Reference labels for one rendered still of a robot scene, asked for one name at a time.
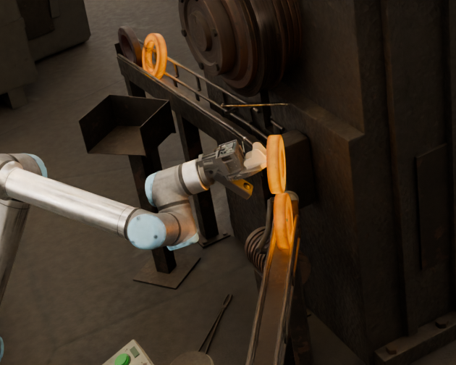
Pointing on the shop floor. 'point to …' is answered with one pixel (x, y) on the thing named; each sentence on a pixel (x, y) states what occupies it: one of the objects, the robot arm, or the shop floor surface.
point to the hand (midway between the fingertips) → (275, 158)
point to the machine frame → (379, 170)
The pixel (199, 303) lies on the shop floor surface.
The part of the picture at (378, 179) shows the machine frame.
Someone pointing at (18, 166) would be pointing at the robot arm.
